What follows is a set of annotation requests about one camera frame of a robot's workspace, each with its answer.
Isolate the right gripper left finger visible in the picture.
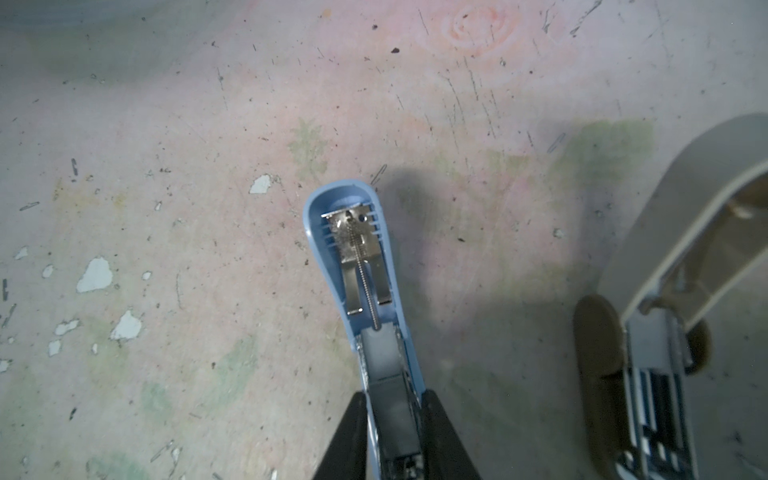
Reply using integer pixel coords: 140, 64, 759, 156
312, 391, 368, 480

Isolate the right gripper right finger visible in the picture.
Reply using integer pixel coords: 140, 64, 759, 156
421, 389, 481, 480

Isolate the staple strip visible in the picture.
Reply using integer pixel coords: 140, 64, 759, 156
369, 375, 421, 464

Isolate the olive grey stapler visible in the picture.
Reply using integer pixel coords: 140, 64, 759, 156
573, 113, 767, 479

